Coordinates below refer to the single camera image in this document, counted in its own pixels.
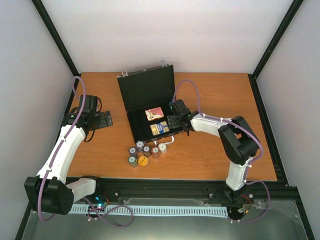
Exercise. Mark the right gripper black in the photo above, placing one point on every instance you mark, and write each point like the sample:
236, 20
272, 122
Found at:
179, 126

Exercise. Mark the white poker chip stack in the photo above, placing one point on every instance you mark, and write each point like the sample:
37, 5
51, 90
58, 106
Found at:
162, 148

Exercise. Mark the yellow dealer button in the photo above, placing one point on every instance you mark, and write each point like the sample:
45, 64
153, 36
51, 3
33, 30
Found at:
143, 161

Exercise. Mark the purple chip stack top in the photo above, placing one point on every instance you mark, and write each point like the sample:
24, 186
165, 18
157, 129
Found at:
140, 145

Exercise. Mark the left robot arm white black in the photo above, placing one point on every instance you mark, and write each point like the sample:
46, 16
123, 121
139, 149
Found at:
48, 191

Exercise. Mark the black poker set case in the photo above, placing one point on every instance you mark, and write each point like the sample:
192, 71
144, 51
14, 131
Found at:
145, 90

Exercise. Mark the black aluminium frame rail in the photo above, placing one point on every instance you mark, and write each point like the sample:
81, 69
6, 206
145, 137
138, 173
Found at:
213, 191

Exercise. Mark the red playing card deck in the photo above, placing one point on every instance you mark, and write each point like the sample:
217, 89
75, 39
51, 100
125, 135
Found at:
154, 114

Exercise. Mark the green poker chip stack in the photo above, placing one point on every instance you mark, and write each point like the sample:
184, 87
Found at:
132, 160

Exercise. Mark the left controller board green LED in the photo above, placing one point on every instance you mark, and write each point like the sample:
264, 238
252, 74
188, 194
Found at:
102, 201

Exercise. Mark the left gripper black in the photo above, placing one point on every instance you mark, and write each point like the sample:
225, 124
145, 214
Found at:
104, 123

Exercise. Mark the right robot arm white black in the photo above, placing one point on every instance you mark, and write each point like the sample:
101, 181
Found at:
239, 142

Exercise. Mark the blue playing card deck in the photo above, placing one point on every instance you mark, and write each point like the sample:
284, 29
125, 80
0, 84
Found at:
159, 128

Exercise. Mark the light blue slotted cable duct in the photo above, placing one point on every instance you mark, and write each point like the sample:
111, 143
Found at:
165, 211

